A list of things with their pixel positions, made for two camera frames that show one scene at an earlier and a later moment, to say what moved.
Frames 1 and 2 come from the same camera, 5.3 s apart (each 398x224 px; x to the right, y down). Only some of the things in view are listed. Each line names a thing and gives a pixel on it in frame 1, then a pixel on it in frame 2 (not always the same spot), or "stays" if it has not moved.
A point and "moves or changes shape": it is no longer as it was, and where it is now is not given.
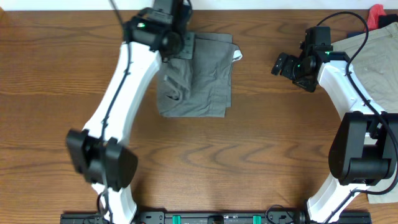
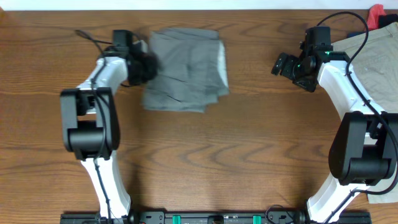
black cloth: x=387 y=20 stays
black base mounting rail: x=207 y=218 stays
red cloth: x=375 y=11 stays
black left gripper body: x=179 y=39 -> x=142 y=69
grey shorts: x=197 y=82 moves or changes shape
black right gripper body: x=295 y=70 stays
